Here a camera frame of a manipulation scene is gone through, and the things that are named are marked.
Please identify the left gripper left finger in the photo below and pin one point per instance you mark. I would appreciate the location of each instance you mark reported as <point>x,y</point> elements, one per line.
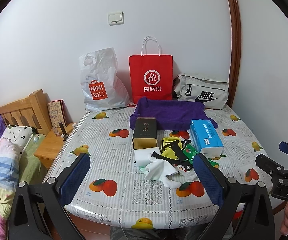
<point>39,208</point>

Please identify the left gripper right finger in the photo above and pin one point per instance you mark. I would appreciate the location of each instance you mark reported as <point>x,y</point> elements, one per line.
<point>256,221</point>

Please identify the green wet wipe sachet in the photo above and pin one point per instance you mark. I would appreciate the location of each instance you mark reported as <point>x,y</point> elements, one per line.
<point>189,151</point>

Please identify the white and mint sock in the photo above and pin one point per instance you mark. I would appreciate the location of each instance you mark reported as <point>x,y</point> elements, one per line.
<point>160,170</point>

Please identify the yellow mesh pouch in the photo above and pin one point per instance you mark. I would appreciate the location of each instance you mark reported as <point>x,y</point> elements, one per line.
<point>180,158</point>

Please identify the white melamine sponge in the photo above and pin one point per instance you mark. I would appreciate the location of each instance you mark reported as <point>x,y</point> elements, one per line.
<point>143,157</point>

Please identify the green bedsheet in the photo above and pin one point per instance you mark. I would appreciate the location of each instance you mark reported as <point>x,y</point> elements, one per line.
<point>31,169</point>

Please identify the wooden nightstand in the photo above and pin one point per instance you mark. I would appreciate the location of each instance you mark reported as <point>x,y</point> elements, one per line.
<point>49,148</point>

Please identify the blue tissue pack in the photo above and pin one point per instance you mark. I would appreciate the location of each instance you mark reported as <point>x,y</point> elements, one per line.
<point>205,138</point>

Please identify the white dotted pillow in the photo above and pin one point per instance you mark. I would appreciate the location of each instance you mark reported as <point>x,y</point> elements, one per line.
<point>18,135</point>

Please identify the fruit-print plastic tablecloth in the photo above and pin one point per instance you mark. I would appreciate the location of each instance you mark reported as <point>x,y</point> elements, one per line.
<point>115,192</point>

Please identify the small glass jar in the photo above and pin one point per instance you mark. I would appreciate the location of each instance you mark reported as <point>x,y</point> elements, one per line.
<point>56,132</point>

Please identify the dark phone stand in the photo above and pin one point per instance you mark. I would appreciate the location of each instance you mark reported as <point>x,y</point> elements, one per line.
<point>63,130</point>

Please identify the grey Nike waist bag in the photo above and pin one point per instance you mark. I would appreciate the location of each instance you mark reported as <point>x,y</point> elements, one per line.
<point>212,93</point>

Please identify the wooden bed headboard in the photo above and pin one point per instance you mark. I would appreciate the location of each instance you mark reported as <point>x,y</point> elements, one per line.
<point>29,111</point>

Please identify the patterned notebook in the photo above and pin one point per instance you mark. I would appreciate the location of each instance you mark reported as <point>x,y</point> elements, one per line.
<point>56,113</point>

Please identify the purple towel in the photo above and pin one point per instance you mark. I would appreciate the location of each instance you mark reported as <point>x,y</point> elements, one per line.
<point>170,114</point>

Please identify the dark green tea box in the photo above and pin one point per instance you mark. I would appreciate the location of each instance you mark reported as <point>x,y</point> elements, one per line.
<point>145,133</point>

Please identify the white Miniso plastic bag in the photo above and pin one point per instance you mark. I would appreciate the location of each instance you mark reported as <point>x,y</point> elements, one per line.
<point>101,87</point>

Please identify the red Haidilao paper bag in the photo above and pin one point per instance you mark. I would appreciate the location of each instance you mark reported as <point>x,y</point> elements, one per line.
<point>151,75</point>

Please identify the wooden door frame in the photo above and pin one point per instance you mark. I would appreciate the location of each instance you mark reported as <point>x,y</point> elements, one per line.
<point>236,47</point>

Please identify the white wall switch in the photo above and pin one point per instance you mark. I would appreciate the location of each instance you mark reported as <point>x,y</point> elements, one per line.
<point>116,18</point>

